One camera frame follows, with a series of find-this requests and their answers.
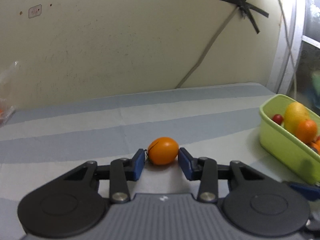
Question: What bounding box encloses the plastic bag of fruit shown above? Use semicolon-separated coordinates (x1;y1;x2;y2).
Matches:
1;61;20;127

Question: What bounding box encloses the grey cable on wall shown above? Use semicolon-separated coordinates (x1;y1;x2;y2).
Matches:
175;7;238;90

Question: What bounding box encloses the large orange mandarin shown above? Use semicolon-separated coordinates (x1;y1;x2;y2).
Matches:
295;120;318;144

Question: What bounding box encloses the large yellow citrus fruit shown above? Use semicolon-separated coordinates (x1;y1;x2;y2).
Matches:
284;102;310;134

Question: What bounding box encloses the black tape cross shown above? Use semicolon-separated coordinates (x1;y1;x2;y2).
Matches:
221;0;269;34

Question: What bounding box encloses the orange tomato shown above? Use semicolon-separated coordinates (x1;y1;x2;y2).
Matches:
147;137;179;166

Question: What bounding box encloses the green plastic basin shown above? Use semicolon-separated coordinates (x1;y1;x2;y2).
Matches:
259;94;319;185

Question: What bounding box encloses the red tomato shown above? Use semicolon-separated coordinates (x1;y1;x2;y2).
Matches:
272;114;284;126

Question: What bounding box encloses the wall socket plate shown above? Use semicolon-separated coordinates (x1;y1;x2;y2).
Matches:
28;4;42;18

